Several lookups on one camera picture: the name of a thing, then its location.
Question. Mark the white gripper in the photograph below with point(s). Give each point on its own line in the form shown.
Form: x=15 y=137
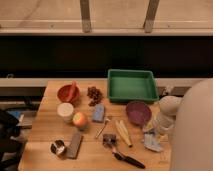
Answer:
x=163 y=124

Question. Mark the light blue towel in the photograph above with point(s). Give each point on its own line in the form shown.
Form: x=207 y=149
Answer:
x=151 y=142

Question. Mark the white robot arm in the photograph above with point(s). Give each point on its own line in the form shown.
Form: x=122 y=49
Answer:
x=188 y=122

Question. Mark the purple bowl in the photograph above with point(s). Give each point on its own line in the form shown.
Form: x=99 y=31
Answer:
x=138 y=113

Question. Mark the green plastic tray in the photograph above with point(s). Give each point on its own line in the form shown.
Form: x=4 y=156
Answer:
x=128 y=85

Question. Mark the small wooden spoon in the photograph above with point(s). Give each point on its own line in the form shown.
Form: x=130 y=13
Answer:
x=103 y=127

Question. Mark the blue sponge block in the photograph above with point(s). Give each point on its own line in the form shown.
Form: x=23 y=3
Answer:
x=98 y=113

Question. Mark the dark grape bunch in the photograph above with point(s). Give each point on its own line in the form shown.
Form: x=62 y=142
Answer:
x=95 y=95

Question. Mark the red yellow apple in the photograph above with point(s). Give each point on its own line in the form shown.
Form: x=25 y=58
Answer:
x=80 y=120

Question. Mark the red pepper in bowl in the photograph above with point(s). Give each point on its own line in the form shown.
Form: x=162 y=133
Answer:
x=72 y=90

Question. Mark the grey sharpening block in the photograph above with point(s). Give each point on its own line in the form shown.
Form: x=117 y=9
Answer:
x=74 y=146

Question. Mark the orange bowl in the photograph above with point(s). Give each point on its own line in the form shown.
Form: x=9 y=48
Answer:
x=64 y=91

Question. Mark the white cylindrical cup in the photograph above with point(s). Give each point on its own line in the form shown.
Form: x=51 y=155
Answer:
x=65 y=111

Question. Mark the metal measuring cup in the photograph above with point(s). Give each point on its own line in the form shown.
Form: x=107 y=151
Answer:
x=58 y=147

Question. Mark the black chair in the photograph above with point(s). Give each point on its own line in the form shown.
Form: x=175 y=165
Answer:
x=9 y=128

